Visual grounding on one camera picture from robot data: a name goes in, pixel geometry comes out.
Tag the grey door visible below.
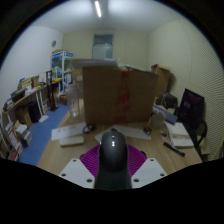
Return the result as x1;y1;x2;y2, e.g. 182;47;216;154
92;33;114;60

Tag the white shelf unit with books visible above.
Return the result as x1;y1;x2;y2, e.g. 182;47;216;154
0;119;24;161

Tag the small black round object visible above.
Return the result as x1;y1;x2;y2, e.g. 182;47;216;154
83;123;97;134

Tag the white calculator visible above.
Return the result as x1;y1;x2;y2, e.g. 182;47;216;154
94;130;108;144

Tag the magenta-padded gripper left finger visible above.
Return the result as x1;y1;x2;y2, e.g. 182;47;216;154
58;143;101;190

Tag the black bag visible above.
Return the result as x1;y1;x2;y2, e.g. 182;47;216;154
156;92;179;109

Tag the white paper strip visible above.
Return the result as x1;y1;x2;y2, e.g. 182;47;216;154
113;124;153;141

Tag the black floor stand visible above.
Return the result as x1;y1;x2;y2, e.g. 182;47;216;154
45;69;58;112

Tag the blue white display cabinet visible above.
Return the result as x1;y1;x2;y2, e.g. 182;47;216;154
50;49;74;84

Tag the black laptop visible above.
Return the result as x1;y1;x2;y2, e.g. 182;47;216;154
176;88;205;129

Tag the stack of books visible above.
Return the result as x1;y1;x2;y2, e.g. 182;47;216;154
14;123;33;148

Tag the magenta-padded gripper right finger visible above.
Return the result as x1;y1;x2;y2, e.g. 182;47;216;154
127;143;168;190

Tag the wooden side desk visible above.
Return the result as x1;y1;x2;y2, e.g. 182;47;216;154
3;78;63;124

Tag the large brown cardboard box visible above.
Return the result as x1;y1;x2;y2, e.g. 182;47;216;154
82;64;159;127

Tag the black pen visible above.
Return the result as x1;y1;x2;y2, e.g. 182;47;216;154
163;141;186;158

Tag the clear glass jar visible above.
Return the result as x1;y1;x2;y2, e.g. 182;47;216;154
65;82;82;118

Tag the black chair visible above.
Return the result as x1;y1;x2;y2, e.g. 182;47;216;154
194;119;209;158

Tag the ceiling light tube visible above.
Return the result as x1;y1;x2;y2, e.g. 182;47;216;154
94;0;103;18

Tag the white paper sheet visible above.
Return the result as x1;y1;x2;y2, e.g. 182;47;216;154
50;121;88;141

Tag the white notebook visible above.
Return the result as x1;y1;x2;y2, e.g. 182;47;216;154
164;121;195;149

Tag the blue book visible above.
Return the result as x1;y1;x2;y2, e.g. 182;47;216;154
152;104;179;125

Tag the black computer mouse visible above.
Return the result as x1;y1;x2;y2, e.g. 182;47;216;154
94;130;132;191

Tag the tall cardboard box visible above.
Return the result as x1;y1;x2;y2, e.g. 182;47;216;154
150;63;172;98

